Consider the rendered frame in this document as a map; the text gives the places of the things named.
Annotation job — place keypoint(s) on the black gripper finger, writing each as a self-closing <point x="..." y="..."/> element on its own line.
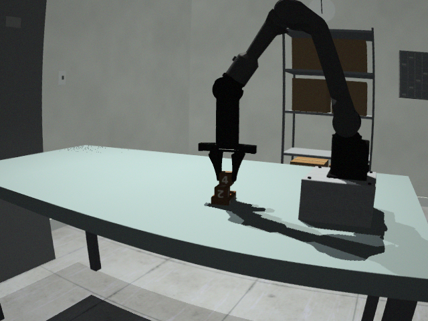
<point x="216" y="159"/>
<point x="235" y="162"/>

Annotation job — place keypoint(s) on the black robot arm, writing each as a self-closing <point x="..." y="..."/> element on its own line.
<point x="349" y="156"/>

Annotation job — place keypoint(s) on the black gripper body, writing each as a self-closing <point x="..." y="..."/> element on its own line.
<point x="227" y="140"/>

